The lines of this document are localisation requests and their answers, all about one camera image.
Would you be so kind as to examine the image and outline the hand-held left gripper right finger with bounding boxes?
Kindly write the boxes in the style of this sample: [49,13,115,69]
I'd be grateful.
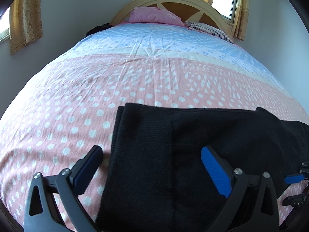
[201,146,280,232]

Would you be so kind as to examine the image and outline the side wall window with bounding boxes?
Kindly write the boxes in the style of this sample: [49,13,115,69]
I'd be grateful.
[0,6,11,44]

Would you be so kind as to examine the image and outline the arched wooden headboard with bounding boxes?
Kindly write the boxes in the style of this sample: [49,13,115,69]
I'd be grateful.
[110,0,233,32]

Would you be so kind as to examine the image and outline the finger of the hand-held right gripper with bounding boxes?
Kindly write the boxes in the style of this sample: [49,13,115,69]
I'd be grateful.
[282,193,306,208]
[284,161,309,185]

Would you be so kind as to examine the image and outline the window behind headboard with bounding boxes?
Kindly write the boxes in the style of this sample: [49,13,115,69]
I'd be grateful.
[211,0,238,25]

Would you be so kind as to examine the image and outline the pink blue dotted bed sheet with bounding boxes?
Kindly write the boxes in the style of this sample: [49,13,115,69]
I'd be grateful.
[0,22,309,232]

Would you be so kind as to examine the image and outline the narrow yellow curtain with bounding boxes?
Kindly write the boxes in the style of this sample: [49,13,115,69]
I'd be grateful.
[232,0,250,41]

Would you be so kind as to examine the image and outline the black pants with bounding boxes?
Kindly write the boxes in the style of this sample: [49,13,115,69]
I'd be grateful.
[95,103,309,232]

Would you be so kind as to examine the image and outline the long yellow side curtain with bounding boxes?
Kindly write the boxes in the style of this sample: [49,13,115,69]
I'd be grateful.
[9,0,44,56]

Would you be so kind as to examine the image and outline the black bag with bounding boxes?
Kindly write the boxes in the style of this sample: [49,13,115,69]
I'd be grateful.
[85,23,113,38]

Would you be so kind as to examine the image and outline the striped pillow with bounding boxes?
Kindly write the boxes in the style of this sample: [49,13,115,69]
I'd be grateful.
[185,22,235,44]

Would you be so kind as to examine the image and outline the pink pillow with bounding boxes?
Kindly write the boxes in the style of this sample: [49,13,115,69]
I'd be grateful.
[129,7,184,26]

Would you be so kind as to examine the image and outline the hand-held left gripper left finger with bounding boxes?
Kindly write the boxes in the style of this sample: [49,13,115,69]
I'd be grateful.
[24,145,104,232]

